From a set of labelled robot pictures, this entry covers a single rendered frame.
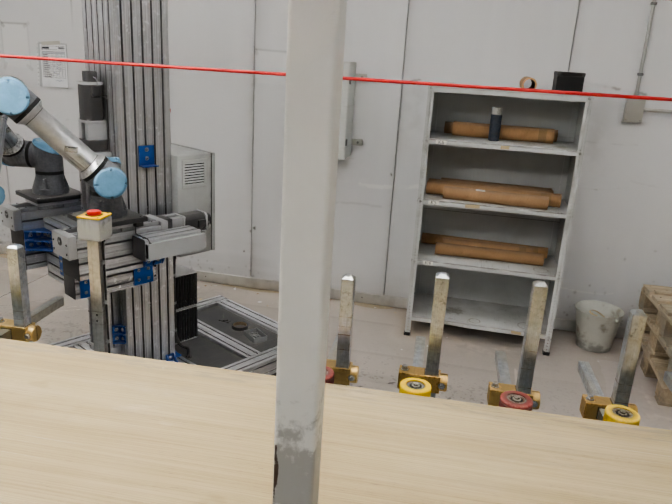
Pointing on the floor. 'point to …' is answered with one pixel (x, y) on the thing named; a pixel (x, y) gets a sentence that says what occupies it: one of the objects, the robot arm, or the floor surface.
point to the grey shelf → (479, 274)
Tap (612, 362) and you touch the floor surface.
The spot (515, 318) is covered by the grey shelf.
